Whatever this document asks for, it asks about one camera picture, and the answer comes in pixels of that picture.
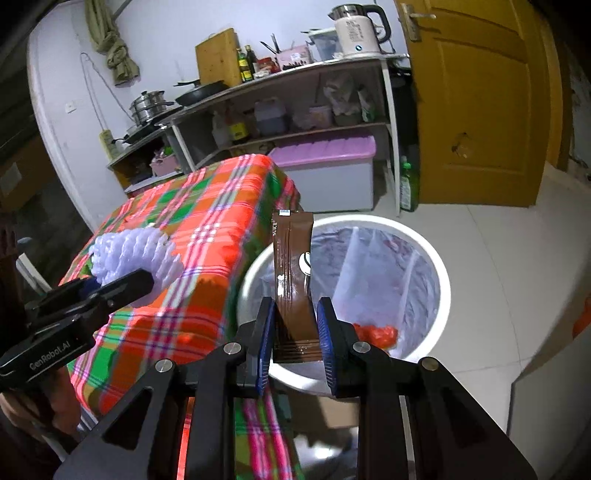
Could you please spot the white electric kettle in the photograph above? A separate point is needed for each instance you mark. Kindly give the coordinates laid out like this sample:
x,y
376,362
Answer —
x,y
358,32

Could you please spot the plaid tablecloth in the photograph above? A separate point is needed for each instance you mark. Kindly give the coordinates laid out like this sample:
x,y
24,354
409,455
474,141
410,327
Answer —
x,y
207,221

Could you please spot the white foam fruit net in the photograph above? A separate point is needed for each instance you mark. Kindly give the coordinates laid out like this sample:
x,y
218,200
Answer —
x,y
134,251

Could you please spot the yellow label bottle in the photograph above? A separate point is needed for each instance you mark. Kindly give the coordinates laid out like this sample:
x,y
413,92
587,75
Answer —
x,y
238,129

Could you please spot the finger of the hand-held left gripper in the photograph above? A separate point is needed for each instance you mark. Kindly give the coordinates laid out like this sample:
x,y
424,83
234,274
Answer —
x,y
60,297
127,287

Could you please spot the translucent bin liner bag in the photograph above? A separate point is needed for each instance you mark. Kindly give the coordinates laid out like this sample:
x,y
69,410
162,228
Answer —
x,y
381,277

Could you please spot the small white shelf unit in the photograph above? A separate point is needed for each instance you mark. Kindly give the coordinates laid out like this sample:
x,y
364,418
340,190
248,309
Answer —
x,y
138,150

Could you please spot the wooden cutting board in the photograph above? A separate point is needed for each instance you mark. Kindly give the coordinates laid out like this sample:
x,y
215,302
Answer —
x,y
217,60

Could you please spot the black frying pan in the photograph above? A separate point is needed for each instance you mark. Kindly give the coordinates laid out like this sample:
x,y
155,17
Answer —
x,y
201,92

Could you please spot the green knotted cloth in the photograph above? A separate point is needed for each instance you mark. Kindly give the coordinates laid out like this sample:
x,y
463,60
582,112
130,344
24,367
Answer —
x,y
113,46

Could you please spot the steel steamer pot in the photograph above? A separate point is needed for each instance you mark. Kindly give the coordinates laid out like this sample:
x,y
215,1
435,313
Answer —
x,y
148,106

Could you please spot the crumpled plastic bags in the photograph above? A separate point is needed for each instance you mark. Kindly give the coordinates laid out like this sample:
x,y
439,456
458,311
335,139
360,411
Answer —
x,y
348,99

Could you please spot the brown sachet packet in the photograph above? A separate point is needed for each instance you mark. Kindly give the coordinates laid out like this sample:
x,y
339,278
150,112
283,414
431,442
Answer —
x,y
292,277

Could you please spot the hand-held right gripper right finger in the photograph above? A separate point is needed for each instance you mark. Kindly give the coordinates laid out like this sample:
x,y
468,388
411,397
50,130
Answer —
x,y
325,346

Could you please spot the red jar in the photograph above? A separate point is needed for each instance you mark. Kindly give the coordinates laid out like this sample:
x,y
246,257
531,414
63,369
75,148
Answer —
x,y
265,65

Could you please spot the green plastic bottle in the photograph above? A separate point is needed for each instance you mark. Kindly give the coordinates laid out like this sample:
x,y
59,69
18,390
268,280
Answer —
x,y
408,187

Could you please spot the yellow wooden door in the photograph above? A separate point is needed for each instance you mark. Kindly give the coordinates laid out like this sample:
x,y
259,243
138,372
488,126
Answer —
x,y
480,115

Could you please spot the red plastic wrapper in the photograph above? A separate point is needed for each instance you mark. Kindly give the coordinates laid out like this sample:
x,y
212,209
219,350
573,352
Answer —
x,y
378,336

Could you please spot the white round bin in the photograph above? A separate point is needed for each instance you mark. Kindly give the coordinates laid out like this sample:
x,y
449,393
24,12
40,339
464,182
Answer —
x,y
436,277

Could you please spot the white plastic bottle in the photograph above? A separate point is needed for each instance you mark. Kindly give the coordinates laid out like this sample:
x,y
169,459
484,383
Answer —
x,y
220,131

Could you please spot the black cooktop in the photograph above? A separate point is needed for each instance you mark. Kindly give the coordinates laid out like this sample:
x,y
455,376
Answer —
x,y
138,131

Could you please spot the yellow power strip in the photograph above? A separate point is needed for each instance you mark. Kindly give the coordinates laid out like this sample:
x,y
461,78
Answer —
x,y
106,144

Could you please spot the storage box with purple lid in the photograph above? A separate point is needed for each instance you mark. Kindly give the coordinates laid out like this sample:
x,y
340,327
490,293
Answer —
x,y
323,170

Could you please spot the clear plastic container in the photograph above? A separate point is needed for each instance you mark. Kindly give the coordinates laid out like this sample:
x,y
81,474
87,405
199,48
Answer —
x,y
323,46

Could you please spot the pink utensil box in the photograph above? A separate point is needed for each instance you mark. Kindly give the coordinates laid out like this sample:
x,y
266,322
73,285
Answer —
x,y
293,57

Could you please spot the steel kitchen shelf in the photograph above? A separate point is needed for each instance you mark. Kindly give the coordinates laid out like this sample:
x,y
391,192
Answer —
x,y
318,69

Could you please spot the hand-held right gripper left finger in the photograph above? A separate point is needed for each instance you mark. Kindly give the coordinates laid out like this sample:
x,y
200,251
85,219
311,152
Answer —
x,y
264,344

